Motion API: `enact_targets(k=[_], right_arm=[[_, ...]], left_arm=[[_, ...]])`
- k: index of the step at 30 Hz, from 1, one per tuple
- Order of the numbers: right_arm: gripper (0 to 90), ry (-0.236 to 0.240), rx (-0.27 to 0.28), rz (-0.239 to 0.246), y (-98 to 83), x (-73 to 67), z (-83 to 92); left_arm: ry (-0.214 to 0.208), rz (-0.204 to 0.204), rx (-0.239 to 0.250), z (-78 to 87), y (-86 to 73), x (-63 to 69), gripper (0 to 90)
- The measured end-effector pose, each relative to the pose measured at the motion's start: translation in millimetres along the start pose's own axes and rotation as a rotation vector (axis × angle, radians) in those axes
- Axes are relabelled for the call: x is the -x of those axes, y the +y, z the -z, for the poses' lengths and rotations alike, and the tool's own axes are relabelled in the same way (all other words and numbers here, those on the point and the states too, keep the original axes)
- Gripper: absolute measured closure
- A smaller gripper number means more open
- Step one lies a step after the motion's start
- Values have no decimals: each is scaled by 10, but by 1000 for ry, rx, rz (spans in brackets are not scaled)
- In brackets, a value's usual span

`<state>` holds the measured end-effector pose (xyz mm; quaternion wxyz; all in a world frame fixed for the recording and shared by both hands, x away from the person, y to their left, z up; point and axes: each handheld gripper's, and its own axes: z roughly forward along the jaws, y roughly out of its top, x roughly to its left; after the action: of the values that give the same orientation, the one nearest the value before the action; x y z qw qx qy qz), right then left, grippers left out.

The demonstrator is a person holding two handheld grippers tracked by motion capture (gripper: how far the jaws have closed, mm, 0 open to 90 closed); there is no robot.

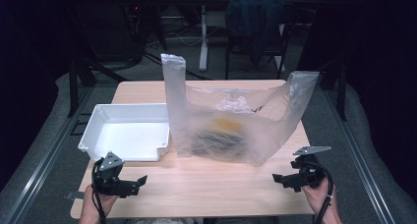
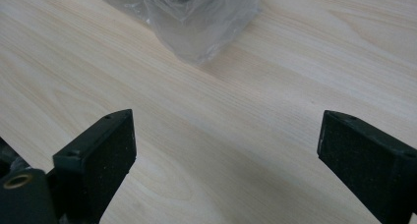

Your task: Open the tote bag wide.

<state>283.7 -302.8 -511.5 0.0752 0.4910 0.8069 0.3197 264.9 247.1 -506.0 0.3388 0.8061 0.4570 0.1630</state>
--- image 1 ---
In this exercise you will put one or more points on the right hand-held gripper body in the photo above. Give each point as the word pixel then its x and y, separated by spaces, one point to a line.
pixel 306 178

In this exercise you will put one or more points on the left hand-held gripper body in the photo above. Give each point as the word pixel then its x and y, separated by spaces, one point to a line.
pixel 109 183

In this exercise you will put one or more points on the white plastic tray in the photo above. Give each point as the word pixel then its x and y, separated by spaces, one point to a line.
pixel 128 139

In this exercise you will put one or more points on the dark grey oblong pack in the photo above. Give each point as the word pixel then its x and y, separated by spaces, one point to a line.
pixel 218 143

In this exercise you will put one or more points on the yellow banana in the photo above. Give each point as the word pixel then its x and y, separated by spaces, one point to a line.
pixel 225 122

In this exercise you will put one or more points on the translucent plastic bag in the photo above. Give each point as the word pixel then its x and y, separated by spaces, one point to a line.
pixel 203 119

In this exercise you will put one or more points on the person's right hand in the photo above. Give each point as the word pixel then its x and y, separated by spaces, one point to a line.
pixel 319 199

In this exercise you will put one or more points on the person's left hand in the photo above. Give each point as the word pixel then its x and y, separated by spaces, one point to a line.
pixel 95 206

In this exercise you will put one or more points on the grey tape strip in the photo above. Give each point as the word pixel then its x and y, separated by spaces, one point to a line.
pixel 74 195

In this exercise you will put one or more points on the black metal stand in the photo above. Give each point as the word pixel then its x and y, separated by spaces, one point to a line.
pixel 73 86
pixel 341 93

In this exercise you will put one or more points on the black chair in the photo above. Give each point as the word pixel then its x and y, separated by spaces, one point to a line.
pixel 285 37

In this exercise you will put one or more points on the white desk leg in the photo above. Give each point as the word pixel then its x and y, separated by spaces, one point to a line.
pixel 203 47

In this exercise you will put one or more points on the dark jacket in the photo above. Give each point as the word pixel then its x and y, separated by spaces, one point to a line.
pixel 254 17

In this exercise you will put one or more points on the aluminium floor rail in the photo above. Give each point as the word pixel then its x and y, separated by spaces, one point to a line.
pixel 360 161
pixel 42 165

